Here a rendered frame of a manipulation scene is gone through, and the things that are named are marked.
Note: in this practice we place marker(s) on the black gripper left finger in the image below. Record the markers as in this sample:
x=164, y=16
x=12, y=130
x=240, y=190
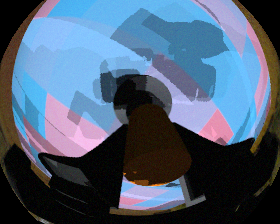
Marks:
x=100, y=170

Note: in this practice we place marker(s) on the black round pedestal with silver shaft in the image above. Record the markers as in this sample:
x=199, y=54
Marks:
x=137, y=90

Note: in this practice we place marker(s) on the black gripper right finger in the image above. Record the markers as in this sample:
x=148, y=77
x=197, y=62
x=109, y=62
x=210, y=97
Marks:
x=209, y=160

